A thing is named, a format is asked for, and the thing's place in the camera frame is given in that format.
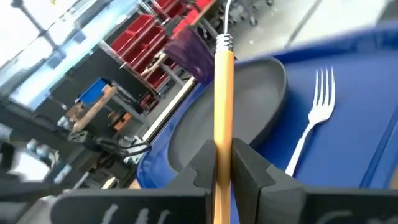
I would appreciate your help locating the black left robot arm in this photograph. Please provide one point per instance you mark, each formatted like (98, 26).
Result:
(31, 121)

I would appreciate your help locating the wooden post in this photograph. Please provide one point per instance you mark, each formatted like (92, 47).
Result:
(96, 107)

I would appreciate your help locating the shelf with red bins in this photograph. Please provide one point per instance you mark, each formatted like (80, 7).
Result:
(140, 40)

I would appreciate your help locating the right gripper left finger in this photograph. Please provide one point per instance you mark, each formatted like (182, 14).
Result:
(202, 174)

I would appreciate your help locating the small blue bin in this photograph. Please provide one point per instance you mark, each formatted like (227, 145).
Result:
(91, 91)

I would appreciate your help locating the dark grey plate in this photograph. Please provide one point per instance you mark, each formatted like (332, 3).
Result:
(258, 102)

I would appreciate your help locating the purple ribbed plastic cup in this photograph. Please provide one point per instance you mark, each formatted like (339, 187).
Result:
(192, 53)

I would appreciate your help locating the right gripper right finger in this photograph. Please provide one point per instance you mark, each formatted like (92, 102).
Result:
(258, 193)

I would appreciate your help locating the blue plastic tray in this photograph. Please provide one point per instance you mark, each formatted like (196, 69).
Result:
(357, 124)

